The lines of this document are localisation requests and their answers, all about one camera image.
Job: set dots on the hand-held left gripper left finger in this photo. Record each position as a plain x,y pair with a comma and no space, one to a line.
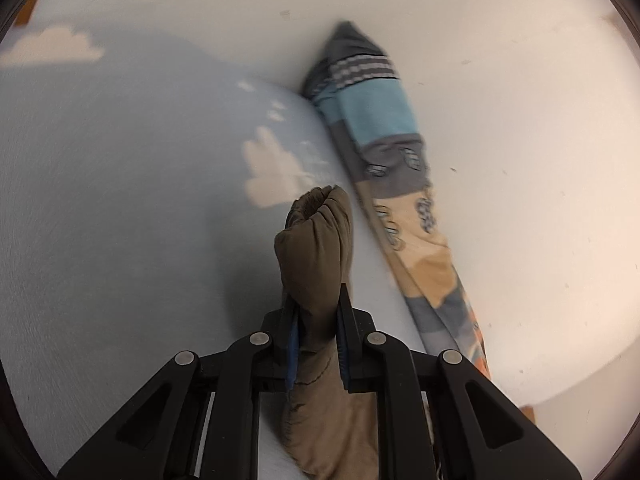
292,355

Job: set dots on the light blue cloud bed sheet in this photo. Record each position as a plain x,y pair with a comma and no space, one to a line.
125,185

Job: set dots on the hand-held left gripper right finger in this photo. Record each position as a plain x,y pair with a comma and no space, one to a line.
344,355

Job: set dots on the brown puffer jacket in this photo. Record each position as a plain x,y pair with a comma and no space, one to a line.
315,260

